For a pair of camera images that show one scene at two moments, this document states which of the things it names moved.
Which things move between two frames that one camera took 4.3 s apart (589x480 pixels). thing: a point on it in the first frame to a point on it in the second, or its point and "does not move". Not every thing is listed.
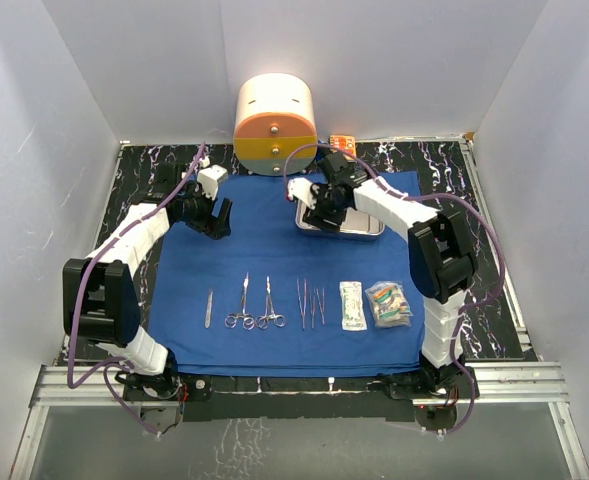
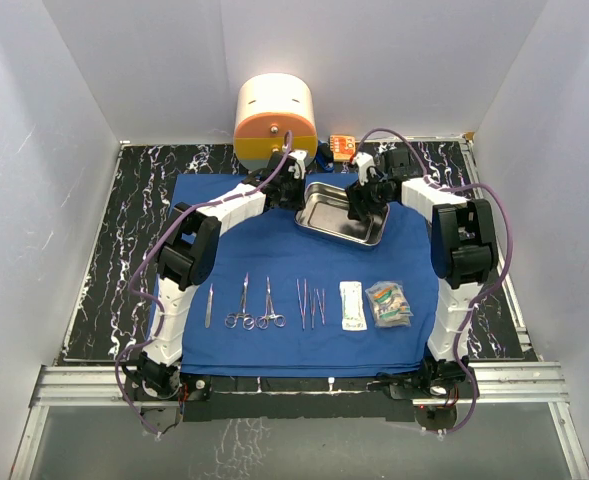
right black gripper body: (327, 205) to (377, 195)
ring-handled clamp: (231, 320) does not move
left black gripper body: (198, 209) to (293, 194)
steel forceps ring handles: (262, 322) does not move
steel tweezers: (312, 305) does not move
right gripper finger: (325, 224) to (357, 202)
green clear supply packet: (389, 305) does not move
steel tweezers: (322, 304) does not move
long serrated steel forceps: (300, 300) does not move
